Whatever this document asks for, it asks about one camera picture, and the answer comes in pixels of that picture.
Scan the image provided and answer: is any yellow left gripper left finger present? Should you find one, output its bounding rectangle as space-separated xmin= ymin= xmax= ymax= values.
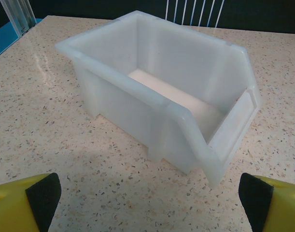
xmin=0 ymin=172 xmax=63 ymax=232

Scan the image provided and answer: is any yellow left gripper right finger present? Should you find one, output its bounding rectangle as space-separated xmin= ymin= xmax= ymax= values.
xmin=238 ymin=172 xmax=295 ymax=232

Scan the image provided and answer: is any translucent white plastic bin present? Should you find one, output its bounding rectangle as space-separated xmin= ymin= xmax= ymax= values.
xmin=55 ymin=10 xmax=262 ymax=191

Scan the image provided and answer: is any blue table edge strip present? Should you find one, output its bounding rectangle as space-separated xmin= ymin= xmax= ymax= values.
xmin=0 ymin=16 xmax=45 ymax=61

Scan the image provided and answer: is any aluminium frame post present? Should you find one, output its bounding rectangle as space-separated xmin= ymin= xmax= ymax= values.
xmin=0 ymin=0 xmax=37 ymax=37

